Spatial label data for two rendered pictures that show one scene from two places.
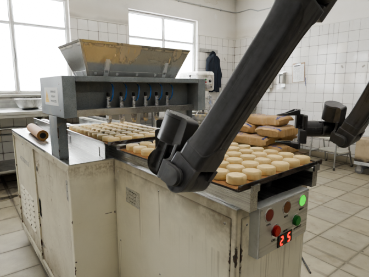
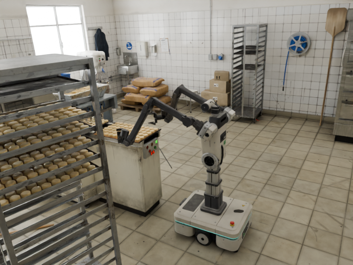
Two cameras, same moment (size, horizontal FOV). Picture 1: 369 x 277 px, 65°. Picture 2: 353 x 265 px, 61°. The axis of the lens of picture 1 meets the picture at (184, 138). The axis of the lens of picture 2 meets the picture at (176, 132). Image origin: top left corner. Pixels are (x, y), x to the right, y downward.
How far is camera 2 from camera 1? 2.19 m
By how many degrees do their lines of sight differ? 22
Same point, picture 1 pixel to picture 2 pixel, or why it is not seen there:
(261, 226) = (145, 150)
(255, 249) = (145, 156)
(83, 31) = not seen: outside the picture
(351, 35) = (194, 21)
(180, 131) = (125, 133)
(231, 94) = (136, 127)
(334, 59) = (185, 37)
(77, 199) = not seen: hidden behind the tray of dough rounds
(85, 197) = not seen: hidden behind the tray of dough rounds
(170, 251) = (119, 164)
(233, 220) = (138, 150)
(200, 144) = (131, 136)
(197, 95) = (114, 102)
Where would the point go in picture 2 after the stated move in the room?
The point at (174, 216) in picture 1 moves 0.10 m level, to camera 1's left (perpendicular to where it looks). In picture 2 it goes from (120, 153) to (110, 154)
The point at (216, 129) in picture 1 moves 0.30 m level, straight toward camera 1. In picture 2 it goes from (134, 133) to (138, 146)
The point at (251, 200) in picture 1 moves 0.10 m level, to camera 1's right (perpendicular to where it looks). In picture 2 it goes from (142, 144) to (152, 142)
